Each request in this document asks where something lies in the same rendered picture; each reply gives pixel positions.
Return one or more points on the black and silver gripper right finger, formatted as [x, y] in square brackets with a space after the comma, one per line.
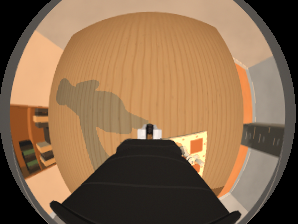
[156, 133]

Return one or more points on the chessboard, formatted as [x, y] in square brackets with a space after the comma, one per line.
[196, 145]

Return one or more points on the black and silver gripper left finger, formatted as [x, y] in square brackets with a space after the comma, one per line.
[141, 133]

